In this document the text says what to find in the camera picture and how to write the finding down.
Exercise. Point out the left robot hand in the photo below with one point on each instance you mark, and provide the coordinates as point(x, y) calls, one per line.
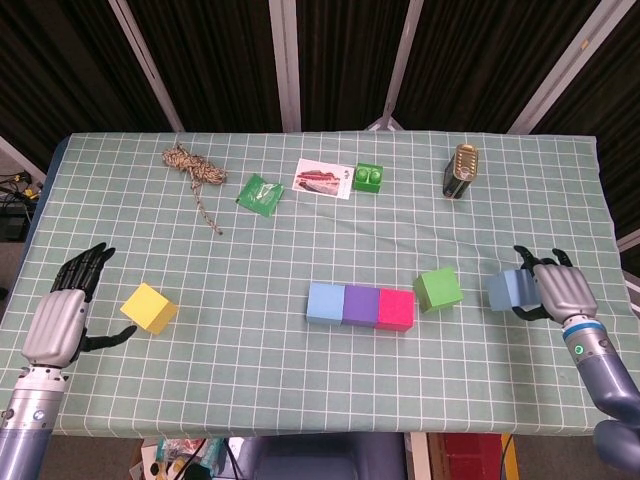
point(55, 325)

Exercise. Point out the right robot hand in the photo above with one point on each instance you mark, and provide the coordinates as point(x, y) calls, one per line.
point(565, 292)

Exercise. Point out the steel blue foam cube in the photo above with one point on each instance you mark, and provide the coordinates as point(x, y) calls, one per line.
point(510, 292)

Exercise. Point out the yellow foam cube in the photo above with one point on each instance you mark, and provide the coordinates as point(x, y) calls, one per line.
point(145, 305)

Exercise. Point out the green foam cube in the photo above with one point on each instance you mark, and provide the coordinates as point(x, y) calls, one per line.
point(437, 290)

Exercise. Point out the purple foam cube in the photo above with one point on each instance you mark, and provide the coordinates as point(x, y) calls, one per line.
point(361, 306)

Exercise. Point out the light blue foam cube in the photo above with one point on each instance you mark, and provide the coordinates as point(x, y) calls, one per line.
point(324, 302)

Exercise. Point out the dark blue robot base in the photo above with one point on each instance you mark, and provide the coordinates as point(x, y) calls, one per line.
point(350, 460)

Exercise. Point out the black electronic box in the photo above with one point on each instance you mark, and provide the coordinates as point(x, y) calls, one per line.
point(10, 225)

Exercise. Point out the pile of colourful packages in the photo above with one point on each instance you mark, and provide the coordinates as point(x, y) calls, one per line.
point(170, 450)

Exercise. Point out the pink foam cube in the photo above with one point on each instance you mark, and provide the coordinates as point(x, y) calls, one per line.
point(396, 310)

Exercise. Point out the yellow vertical bar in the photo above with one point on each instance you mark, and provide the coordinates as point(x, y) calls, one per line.
point(509, 457)

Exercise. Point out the red box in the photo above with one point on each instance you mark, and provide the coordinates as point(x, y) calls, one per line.
point(470, 457)

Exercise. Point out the white table leg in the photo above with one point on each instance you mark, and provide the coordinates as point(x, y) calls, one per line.
point(420, 457)

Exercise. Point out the green toy brick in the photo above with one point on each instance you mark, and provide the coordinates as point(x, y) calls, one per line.
point(367, 181)

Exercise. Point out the green foil sachet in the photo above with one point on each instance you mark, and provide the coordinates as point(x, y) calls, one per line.
point(260, 195)

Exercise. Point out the green checked tablecloth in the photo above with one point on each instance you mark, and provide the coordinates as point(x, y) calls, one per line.
point(300, 240)

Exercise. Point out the white picture card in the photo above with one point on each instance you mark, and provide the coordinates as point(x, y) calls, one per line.
point(320, 179)

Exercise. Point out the dark pleated curtain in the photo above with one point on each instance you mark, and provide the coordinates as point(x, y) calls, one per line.
point(225, 60)

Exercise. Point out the white metal frame post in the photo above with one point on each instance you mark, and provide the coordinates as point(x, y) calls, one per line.
point(400, 65)
point(285, 65)
point(145, 65)
point(565, 65)

